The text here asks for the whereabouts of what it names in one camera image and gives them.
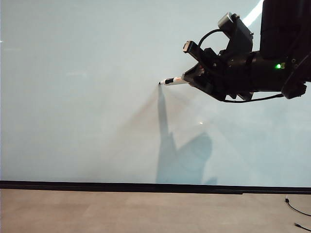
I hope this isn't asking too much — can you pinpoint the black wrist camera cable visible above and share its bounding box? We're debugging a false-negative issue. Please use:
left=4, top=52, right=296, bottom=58
left=197, top=29, right=229, bottom=50

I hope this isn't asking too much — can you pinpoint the pale glass whiteboard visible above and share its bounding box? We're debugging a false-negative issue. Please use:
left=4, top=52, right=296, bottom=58
left=0, top=0, right=311, bottom=188

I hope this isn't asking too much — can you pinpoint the thin black cable with plug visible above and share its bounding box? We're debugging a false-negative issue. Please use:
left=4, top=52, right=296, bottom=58
left=284, top=194, right=311, bottom=217
left=294, top=222, right=311, bottom=232

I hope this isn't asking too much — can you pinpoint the black whiteboard bottom rail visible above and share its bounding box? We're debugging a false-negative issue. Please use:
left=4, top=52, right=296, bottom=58
left=0, top=180, right=311, bottom=196

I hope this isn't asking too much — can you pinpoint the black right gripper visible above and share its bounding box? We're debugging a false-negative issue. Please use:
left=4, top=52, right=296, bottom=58
left=181, top=40, right=255, bottom=102

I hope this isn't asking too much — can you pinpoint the white black whiteboard marker pen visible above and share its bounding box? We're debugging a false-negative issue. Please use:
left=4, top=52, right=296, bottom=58
left=158, top=75, right=190, bottom=86

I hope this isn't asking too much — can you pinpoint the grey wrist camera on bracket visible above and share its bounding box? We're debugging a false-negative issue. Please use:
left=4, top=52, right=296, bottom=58
left=217, top=12, right=254, bottom=53

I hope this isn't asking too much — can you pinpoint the black cable under gripper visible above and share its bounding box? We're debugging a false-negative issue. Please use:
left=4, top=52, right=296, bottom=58
left=223, top=93, right=285, bottom=104

